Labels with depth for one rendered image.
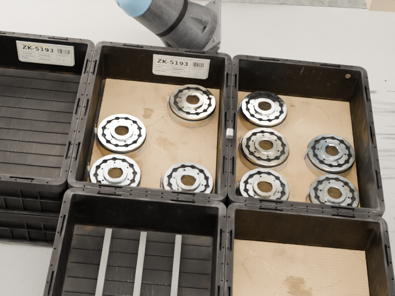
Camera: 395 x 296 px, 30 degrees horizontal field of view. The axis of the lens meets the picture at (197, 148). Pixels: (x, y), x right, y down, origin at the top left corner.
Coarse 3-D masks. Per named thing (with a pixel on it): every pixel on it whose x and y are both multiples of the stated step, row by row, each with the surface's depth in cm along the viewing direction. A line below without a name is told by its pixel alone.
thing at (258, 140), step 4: (260, 136) 156; (264, 136) 156; (268, 136) 156; (256, 140) 155; (260, 140) 155; (264, 140) 156; (268, 140) 156; (272, 140) 155; (256, 144) 154; (272, 144) 155; (276, 144) 155; (256, 148) 154; (260, 148) 154; (272, 148) 154; (276, 148) 154; (260, 152) 153; (264, 152) 153; (268, 152) 153; (272, 152) 154
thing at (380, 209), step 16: (288, 64) 162; (304, 64) 162; (320, 64) 162; (336, 64) 163; (368, 80) 160; (368, 96) 157; (368, 112) 154; (368, 128) 151; (304, 208) 137; (320, 208) 138; (336, 208) 138; (352, 208) 138; (368, 208) 138; (384, 208) 139
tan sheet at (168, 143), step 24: (120, 96) 165; (144, 96) 165; (216, 96) 167; (144, 120) 161; (168, 120) 162; (216, 120) 163; (96, 144) 156; (168, 144) 157; (192, 144) 158; (216, 144) 158; (144, 168) 153; (168, 168) 153
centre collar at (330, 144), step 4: (324, 144) 156; (328, 144) 156; (332, 144) 156; (336, 144) 156; (320, 148) 156; (324, 148) 155; (336, 148) 156; (340, 148) 156; (320, 152) 155; (324, 152) 155; (340, 152) 155; (324, 156) 154; (328, 156) 154; (332, 156) 154; (336, 156) 154; (340, 156) 154; (332, 160) 154
